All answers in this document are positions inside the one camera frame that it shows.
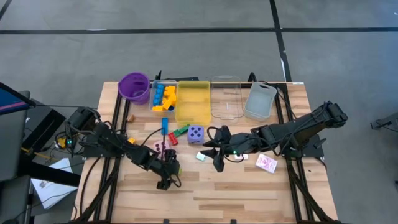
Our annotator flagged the pink foam die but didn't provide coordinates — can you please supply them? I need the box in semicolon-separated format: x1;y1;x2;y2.
153;139;172;159

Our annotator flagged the grey plastic bin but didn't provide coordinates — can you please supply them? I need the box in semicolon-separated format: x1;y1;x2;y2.
243;82;278;122

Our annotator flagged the dark side furniture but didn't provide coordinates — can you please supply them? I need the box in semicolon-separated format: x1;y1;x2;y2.
0;90;32;183

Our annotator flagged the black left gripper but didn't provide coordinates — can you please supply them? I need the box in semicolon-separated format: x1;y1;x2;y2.
151;147;183;192

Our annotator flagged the white paper sheet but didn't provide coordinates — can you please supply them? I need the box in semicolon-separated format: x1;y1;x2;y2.
30;157;79;210

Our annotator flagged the pink pattern playing card box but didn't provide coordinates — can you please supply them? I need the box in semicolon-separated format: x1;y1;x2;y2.
255;152;278;174

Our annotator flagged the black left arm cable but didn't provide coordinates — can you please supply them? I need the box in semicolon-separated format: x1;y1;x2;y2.
139;126;165;147

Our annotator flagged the black power strip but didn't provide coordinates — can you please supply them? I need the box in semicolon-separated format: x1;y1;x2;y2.
63;121;76;149

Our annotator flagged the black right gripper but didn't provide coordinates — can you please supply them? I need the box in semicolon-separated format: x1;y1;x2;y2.
200;125;249;173

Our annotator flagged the small clear plastic bin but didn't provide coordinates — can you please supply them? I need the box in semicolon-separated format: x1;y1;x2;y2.
149;80;178;113

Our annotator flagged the purple foam die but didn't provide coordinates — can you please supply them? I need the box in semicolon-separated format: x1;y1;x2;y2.
187;124;205;144

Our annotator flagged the large clear plastic bin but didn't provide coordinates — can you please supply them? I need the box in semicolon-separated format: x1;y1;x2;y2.
210;75;246;121

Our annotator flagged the laptop with blue screen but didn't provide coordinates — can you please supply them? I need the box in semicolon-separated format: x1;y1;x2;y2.
0;82;37;116

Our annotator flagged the black aluminium support frame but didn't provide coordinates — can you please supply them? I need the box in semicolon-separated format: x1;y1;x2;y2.
273;81;340;223
70;90;131;223

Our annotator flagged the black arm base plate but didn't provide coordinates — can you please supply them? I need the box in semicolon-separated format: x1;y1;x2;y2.
278;133;324;158
82;136;128;158

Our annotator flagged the purple plastic bucket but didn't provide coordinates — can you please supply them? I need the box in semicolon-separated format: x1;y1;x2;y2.
118;72;152;106

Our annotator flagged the yellow plastic bin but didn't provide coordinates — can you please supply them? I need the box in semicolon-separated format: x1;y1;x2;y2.
175;80;213;126

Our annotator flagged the black box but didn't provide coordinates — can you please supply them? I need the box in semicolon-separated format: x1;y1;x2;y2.
21;107;67;154

